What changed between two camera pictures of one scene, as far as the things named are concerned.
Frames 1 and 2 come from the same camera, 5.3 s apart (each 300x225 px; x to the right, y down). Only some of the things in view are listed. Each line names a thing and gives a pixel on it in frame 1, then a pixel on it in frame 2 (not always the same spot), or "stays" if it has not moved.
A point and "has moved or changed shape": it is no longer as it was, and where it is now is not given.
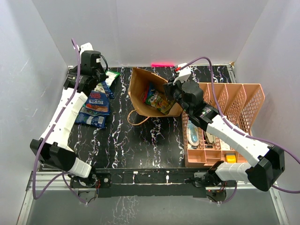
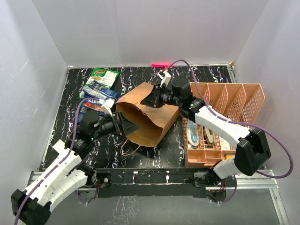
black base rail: [152, 182] stays
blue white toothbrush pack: [192, 133] stays
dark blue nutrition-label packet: [107, 90] has moved or changed shape
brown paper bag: [148, 97] has moved or changed shape
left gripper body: [101, 76] -> [107, 127]
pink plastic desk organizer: [240, 105] stays
